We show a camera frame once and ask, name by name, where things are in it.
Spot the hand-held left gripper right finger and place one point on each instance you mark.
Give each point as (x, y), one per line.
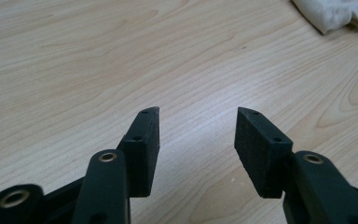
(262, 149)

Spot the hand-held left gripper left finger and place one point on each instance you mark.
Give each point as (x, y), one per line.
(140, 149)

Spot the white cloth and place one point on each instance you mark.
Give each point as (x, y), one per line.
(338, 12)

